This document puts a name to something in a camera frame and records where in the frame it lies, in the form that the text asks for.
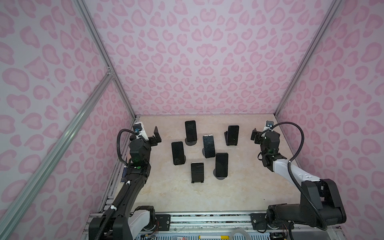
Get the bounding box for grey round stand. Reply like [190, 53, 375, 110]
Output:
[213, 169, 227, 180]

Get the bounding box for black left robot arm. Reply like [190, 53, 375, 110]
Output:
[89, 122, 162, 240]

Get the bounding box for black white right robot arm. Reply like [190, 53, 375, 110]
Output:
[251, 127, 347, 231]

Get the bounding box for round stand of back phone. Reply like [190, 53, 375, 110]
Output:
[185, 138, 197, 146]

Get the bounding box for centre silver-edged black phone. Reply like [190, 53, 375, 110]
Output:
[203, 135, 216, 159]

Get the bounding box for clear plastic tube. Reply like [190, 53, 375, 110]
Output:
[229, 228, 252, 240]

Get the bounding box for yellow white marker pen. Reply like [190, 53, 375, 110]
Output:
[198, 235, 230, 240]

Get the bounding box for left diagonal aluminium strut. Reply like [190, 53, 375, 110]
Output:
[1, 72, 115, 240]

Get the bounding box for left corner aluminium profile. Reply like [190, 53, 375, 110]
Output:
[73, 0, 137, 120]

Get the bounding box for corner aluminium profile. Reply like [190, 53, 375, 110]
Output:
[73, 0, 137, 120]
[274, 0, 345, 118]

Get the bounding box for right corner aluminium profile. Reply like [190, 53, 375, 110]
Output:
[274, 0, 345, 118]

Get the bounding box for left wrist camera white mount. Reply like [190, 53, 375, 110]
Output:
[133, 122, 149, 141]

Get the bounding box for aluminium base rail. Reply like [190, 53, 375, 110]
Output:
[80, 209, 343, 240]

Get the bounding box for black right corrugated cable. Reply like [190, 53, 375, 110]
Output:
[260, 121, 328, 231]

